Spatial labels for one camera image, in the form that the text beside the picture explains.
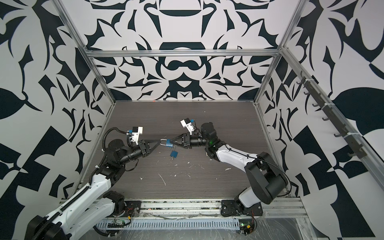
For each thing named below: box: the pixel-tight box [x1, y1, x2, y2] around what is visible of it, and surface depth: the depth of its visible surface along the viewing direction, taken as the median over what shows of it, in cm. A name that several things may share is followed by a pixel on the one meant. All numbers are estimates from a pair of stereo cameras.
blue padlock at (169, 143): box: [159, 139, 174, 148], surface depth 73 cm
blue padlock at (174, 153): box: [170, 146, 179, 158], surface depth 96 cm
